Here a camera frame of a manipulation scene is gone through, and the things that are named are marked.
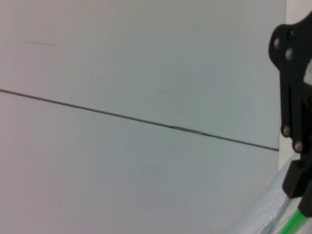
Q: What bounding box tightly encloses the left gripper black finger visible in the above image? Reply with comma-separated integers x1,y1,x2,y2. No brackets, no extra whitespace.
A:
268,11,312,198
298,192,312,218

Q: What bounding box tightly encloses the clear green-zip document bag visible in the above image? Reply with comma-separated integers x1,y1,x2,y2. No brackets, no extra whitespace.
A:
231,158,312,234

